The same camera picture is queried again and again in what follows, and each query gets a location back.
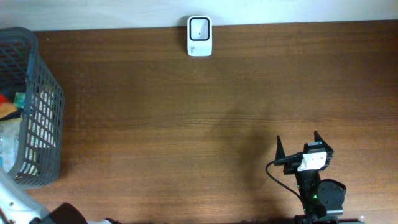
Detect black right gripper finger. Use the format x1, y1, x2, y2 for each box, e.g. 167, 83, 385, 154
275, 135, 285, 159
314, 131, 330, 149

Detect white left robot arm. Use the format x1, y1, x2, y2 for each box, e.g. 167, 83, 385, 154
1, 170, 121, 224

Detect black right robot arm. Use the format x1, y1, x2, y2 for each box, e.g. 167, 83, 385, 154
266, 131, 362, 224

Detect white barcode scanner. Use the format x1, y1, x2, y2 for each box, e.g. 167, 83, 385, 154
187, 16, 213, 57

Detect red yellow item in basket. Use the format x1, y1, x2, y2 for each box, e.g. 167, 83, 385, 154
0, 94, 17, 118

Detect green packet in basket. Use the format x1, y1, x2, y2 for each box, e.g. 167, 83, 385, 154
14, 92, 26, 109

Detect grey plastic mesh basket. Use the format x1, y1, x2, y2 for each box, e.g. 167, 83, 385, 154
1, 27, 65, 189

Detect clear plastic bag in basket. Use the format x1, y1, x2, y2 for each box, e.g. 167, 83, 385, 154
1, 117, 22, 172

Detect black camera cable right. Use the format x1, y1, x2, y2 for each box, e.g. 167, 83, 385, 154
265, 159, 307, 212

